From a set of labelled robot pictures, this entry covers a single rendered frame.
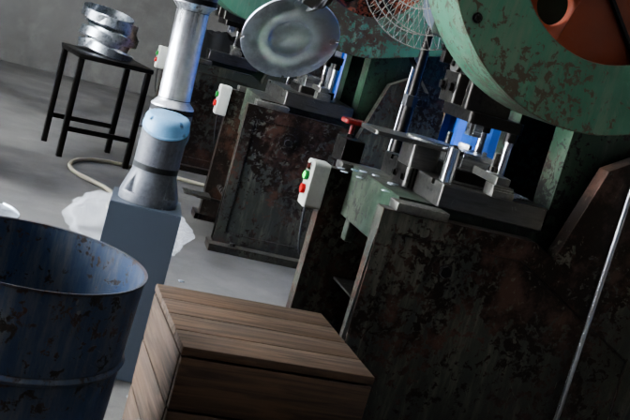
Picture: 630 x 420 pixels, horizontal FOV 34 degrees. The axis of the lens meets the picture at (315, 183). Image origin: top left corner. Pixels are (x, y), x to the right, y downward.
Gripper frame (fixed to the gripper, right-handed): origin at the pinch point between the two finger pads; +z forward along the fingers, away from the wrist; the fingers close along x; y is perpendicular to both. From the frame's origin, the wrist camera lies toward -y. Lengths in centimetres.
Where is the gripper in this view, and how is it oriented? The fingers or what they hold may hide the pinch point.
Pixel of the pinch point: (310, 7)
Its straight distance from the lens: 290.6
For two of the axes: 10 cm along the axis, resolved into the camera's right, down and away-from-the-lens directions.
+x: 1.7, 8.6, -4.8
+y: -8.2, -1.5, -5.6
